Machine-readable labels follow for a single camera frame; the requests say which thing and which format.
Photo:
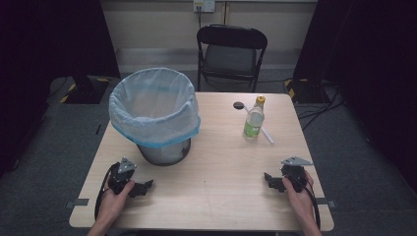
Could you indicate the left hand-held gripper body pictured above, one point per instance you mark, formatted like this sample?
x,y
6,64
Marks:
x,y
119,177

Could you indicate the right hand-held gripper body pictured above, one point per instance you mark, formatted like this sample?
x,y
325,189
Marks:
x,y
295,173

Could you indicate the grey metal trash bin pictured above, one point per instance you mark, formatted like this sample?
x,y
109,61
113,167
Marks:
x,y
165,154

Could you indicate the white straw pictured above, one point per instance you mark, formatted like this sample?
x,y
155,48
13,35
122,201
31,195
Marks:
x,y
267,134

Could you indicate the clear bottle with yellow cap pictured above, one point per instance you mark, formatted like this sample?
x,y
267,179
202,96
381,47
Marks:
x,y
253,123

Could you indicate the pale blue bin liner bag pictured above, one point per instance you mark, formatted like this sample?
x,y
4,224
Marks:
x,y
154,108

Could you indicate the person's right hand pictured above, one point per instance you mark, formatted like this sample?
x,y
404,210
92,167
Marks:
x,y
303,201

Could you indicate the person's left hand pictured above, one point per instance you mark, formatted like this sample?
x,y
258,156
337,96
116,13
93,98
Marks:
x,y
111,206

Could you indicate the black stand base striped tape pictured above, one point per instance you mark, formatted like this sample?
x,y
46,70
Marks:
x,y
303,90
83,90

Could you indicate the black folding chair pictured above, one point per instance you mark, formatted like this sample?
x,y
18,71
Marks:
x,y
229,59

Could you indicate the black curtain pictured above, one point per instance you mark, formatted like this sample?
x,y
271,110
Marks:
x,y
49,65
370,65

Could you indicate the grey table edge bracket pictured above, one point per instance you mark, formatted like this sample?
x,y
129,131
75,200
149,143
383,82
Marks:
x,y
77,203
328,203

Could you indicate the white wall outlet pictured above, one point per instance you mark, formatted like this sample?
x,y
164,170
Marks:
x,y
204,5

